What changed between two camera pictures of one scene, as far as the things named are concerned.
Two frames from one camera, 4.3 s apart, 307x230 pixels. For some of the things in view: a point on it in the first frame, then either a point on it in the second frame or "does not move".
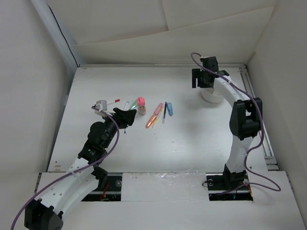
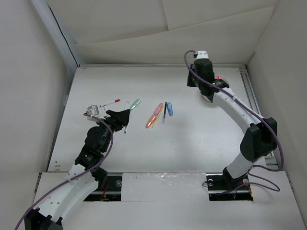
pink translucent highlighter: (158, 109) does not move
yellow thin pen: (158, 117) does not move
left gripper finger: (131, 114) to (123, 116)
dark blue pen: (165, 108) does not move
